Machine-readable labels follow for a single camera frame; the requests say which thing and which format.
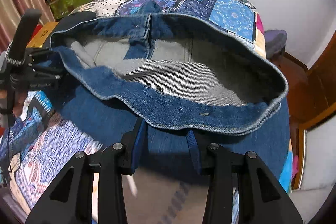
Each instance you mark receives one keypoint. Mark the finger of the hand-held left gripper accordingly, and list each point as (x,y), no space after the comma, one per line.
(50,75)
(42,57)

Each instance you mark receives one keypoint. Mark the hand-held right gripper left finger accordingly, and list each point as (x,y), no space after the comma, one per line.
(137,150)

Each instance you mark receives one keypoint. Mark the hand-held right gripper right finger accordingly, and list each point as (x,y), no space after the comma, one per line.
(193,148)

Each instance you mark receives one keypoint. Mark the blue denim jacket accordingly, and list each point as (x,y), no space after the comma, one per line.
(162,82)

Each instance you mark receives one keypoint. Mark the person's left hand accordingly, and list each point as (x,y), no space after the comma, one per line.
(19,103)

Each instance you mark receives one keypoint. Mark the black garment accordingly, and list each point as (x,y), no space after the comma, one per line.
(76,19)

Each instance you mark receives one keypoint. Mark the green storage box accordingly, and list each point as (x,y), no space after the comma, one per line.
(71,2)

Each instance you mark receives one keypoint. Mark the grey backpack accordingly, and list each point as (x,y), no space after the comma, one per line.
(275,43)

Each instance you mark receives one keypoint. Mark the brown wooden door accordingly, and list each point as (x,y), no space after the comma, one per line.
(317,87)

